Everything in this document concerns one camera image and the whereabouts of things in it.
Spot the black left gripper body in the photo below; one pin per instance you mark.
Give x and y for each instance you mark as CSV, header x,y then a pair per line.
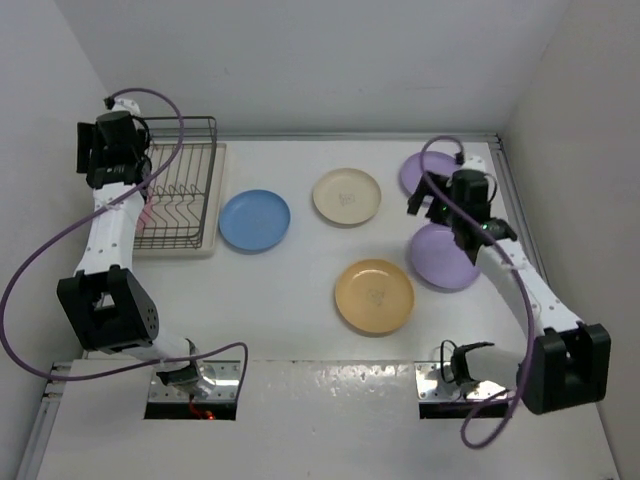
x,y
99,160

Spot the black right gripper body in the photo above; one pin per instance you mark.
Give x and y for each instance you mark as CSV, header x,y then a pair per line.
x,y
447,215

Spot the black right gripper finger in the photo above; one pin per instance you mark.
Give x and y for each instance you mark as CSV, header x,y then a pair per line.
x,y
423,194
433,211

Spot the purple plate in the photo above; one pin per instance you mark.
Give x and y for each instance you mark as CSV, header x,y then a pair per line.
x,y
436,258
432,161

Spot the pink plate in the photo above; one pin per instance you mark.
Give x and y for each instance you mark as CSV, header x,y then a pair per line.
x,y
145,217

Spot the cream plate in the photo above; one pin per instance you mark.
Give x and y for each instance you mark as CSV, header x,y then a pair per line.
x,y
347,196

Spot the orange plate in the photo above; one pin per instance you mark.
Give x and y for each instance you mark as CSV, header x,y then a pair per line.
x,y
374,296

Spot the blue plate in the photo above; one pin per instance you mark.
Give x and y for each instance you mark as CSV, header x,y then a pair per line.
x,y
255,220

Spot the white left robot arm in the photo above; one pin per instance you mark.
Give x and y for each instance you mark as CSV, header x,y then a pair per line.
x,y
109,310

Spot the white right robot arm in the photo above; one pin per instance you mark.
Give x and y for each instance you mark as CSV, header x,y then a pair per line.
x,y
566,361

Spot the beige drip tray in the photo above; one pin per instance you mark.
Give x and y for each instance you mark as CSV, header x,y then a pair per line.
x,y
212,200

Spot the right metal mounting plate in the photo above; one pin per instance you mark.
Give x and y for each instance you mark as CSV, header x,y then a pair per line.
x,y
434,383

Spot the metal mounting plate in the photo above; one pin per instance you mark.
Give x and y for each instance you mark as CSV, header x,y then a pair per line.
x,y
434,383
205,382

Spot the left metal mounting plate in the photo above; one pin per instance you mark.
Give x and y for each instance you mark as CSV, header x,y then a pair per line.
x,y
205,382

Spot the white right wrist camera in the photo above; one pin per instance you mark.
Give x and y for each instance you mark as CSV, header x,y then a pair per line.
x,y
466,161

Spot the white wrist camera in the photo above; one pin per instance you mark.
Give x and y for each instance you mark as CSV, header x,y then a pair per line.
x,y
466,161
122,104

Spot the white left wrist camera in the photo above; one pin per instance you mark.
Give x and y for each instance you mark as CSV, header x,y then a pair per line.
x,y
122,104

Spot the aluminium table edge rail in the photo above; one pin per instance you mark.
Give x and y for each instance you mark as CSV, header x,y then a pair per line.
x,y
513,202

